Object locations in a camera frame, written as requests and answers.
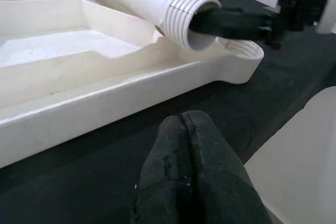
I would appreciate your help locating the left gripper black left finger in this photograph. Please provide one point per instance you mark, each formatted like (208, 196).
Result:
(165, 176)

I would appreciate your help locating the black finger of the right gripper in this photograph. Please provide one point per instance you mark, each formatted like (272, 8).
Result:
(236, 24)

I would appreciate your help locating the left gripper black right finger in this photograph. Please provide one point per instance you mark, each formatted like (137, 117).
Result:
(223, 187)

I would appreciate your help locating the white plastic table top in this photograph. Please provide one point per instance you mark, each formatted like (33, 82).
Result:
(78, 82)

